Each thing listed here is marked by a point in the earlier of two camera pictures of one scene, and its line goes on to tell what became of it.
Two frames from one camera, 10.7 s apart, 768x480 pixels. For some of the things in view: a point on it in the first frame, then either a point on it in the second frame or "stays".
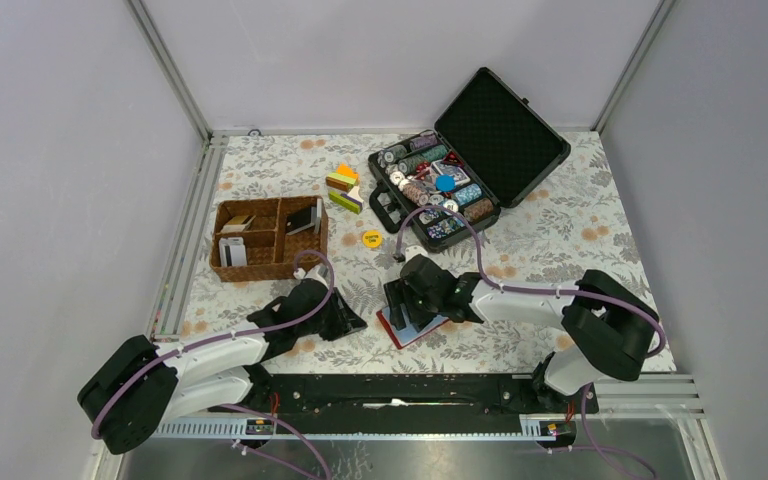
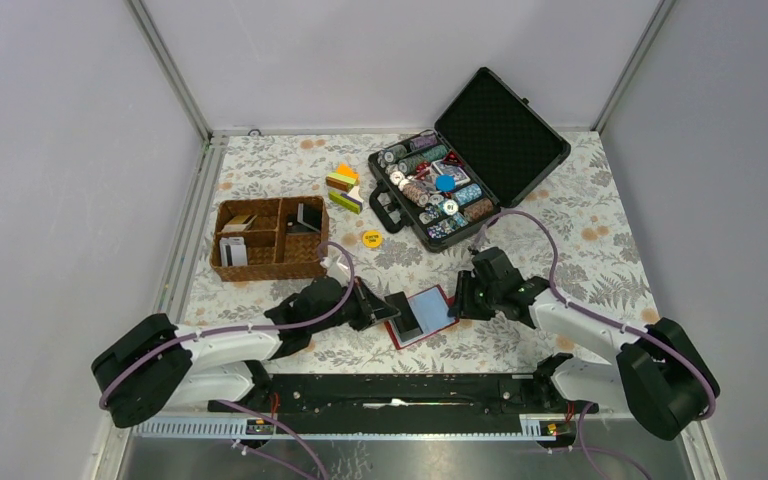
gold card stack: x=237 y=224 stays
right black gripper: x=399 y=291 to x=463 y=306
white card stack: x=232 y=252 stays
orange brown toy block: x=344 y=177 stays
